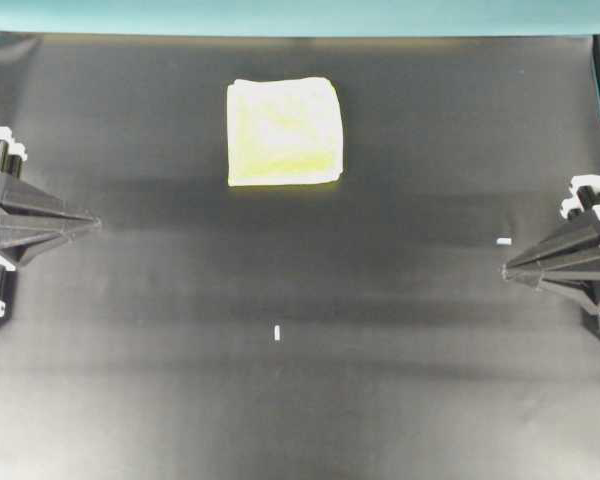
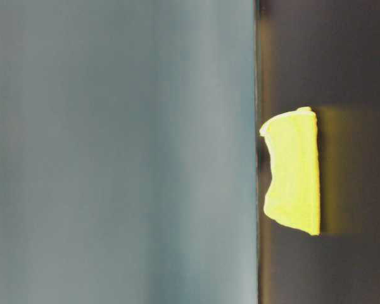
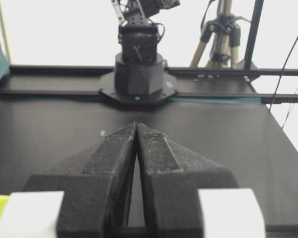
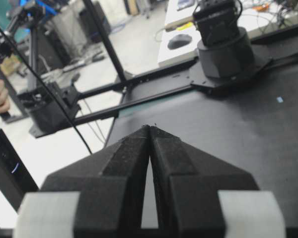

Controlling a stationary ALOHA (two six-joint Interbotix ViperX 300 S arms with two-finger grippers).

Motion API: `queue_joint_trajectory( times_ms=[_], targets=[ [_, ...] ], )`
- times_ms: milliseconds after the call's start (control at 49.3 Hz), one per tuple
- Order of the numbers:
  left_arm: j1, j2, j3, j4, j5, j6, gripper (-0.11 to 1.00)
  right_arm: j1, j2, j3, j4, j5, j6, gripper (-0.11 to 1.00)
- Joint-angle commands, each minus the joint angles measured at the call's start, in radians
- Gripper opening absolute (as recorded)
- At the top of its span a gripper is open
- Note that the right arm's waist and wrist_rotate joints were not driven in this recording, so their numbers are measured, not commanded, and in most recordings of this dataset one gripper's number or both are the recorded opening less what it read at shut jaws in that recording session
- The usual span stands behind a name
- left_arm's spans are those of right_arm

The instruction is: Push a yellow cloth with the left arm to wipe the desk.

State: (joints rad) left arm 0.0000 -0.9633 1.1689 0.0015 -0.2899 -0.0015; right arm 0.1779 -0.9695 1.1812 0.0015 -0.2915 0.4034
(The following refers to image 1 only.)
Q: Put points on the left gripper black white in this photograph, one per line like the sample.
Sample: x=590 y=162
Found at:
x=32 y=221

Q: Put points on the yellow cloth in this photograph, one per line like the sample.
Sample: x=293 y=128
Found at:
x=285 y=132

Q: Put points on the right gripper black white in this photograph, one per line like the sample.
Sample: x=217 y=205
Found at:
x=567 y=262

